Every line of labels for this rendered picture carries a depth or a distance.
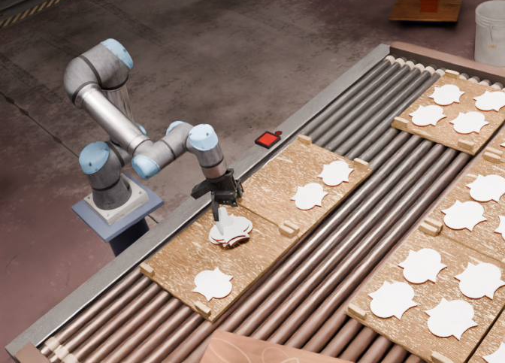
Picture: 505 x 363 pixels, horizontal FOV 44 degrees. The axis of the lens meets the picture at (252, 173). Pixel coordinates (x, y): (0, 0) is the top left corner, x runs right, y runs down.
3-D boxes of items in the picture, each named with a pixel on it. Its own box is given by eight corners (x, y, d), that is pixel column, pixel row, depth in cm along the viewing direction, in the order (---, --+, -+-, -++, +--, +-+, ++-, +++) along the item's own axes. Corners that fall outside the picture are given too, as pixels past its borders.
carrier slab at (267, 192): (226, 199, 226) (225, 196, 225) (298, 140, 246) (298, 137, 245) (300, 240, 205) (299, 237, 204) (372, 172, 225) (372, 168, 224)
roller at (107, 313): (49, 363, 189) (43, 354, 185) (398, 63, 286) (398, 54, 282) (58, 372, 186) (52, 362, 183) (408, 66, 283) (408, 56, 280)
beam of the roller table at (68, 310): (10, 358, 195) (3, 346, 191) (381, 53, 298) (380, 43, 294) (25, 372, 190) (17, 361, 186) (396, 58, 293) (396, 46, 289)
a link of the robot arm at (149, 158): (43, 68, 189) (146, 168, 173) (72, 49, 194) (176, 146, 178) (50, 92, 199) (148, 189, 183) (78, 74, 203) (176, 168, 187)
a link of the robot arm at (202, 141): (201, 119, 181) (219, 126, 176) (211, 148, 188) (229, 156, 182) (180, 133, 178) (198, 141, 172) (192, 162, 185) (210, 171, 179)
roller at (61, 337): (40, 355, 192) (34, 346, 188) (389, 61, 289) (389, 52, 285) (49, 363, 189) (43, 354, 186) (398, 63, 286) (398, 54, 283)
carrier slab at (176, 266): (139, 271, 205) (138, 268, 204) (225, 200, 226) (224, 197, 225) (212, 324, 185) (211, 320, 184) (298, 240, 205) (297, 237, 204)
